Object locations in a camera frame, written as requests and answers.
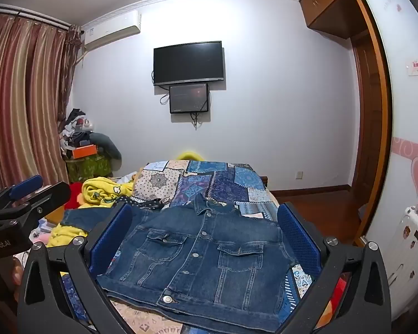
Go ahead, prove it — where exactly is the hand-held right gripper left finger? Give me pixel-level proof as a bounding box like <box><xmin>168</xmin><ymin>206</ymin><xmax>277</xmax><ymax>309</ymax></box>
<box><xmin>17</xmin><ymin>202</ymin><xmax>140</xmax><ymax>334</ymax></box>

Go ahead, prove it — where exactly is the blue patchwork bed cover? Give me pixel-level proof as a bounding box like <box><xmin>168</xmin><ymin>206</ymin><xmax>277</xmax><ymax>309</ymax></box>
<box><xmin>31</xmin><ymin>160</ymin><xmax>352</xmax><ymax>334</ymax></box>

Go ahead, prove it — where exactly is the small black wall monitor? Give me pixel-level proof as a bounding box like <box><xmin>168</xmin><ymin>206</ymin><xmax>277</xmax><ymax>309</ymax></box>
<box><xmin>169</xmin><ymin>83</ymin><xmax>210</xmax><ymax>114</ymax></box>

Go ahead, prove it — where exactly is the white air conditioner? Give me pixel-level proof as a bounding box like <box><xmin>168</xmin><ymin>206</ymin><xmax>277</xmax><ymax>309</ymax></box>
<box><xmin>81</xmin><ymin>10</ymin><xmax>141</xmax><ymax>51</ymax></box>

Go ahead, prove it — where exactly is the green patterned cloth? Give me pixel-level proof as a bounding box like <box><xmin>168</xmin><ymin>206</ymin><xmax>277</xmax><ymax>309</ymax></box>
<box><xmin>65</xmin><ymin>155</ymin><xmax>113</xmax><ymax>183</ymax></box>

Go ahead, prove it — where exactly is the pile of mixed clothes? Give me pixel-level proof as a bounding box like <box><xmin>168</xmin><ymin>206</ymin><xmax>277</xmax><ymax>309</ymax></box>
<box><xmin>59</xmin><ymin>109</ymin><xmax>101</xmax><ymax>161</ymax></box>

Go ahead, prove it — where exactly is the red plush toy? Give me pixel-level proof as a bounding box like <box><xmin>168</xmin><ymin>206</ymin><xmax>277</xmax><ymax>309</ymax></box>
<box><xmin>67</xmin><ymin>181</ymin><xmax>86</xmax><ymax>210</ymax></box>

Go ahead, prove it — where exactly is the dark blue polka-dot cloth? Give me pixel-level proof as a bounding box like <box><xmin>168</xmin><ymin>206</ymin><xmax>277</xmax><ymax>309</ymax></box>
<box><xmin>116</xmin><ymin>195</ymin><xmax>168</xmax><ymax>211</ymax></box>

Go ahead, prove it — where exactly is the yellow cartoon blanket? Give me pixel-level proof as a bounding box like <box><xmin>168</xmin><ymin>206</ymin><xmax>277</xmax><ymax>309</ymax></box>
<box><xmin>45</xmin><ymin>177</ymin><xmax>135</xmax><ymax>248</ymax></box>

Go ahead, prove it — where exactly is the orange box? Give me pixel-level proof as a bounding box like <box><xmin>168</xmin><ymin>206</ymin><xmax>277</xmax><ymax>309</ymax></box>
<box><xmin>72</xmin><ymin>144</ymin><xmax>99</xmax><ymax>160</ymax></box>

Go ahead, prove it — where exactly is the blue denim jacket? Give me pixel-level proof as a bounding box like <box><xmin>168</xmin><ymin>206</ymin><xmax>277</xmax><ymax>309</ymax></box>
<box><xmin>59</xmin><ymin>193</ymin><xmax>300</xmax><ymax>333</ymax></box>

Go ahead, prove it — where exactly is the wooden overhead cabinet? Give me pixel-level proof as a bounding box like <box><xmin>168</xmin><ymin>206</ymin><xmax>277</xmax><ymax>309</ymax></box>
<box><xmin>298</xmin><ymin>0</ymin><xmax>366</xmax><ymax>40</ymax></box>

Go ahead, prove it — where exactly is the black wall television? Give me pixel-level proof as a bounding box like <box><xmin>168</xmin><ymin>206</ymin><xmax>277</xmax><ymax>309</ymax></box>
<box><xmin>153</xmin><ymin>41</ymin><xmax>225</xmax><ymax>87</ymax></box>

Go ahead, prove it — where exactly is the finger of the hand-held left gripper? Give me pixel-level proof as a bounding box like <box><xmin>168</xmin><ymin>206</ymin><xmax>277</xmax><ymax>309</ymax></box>
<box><xmin>0</xmin><ymin>175</ymin><xmax>44</xmax><ymax>213</ymax></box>
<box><xmin>0</xmin><ymin>181</ymin><xmax>72</xmax><ymax>231</ymax></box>

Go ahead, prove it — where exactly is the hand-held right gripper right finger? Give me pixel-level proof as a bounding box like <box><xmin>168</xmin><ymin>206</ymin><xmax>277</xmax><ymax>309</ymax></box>
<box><xmin>277</xmin><ymin>202</ymin><xmax>393</xmax><ymax>334</ymax></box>

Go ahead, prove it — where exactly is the red striped curtain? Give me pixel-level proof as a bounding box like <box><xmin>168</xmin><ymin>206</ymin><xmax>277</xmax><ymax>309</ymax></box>
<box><xmin>0</xmin><ymin>12</ymin><xmax>83</xmax><ymax>194</ymax></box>

